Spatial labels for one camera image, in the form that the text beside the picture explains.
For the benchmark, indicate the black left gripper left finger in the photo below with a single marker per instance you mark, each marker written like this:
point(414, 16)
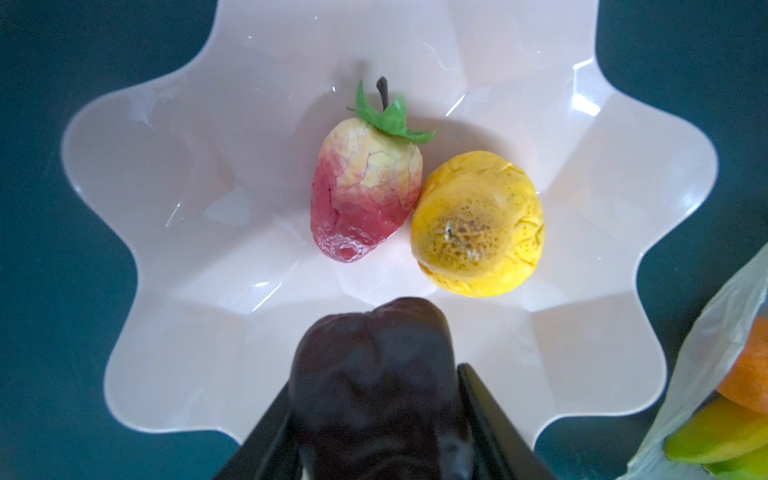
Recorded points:
point(271, 451)

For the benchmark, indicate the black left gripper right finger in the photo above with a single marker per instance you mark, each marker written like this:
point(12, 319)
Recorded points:
point(500, 452)

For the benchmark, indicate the dark purple toy plum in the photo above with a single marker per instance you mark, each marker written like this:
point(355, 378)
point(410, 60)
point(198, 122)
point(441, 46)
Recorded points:
point(375, 395)

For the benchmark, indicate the yellow toy pear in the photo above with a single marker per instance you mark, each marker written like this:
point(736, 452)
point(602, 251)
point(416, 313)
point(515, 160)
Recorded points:
point(478, 229)

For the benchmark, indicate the long yellow toy banana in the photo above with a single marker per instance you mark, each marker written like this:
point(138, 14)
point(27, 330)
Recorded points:
point(722, 430)

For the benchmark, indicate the orange toy fruit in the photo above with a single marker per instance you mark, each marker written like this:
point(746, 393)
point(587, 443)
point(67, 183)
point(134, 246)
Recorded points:
point(746, 382)

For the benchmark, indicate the cream banana-print plastic bag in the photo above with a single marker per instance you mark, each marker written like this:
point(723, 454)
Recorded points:
point(711, 348)

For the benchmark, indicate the pink red toy strawberry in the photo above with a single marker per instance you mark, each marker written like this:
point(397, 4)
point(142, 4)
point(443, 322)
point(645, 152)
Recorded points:
point(368, 177)

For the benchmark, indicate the small yellow toy banana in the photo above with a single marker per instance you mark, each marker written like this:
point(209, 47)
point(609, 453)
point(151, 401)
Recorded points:
point(750, 466)

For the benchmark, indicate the pink scalloped plastic bowl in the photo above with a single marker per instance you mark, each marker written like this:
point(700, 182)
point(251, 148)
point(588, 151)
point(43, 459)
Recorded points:
point(206, 174)

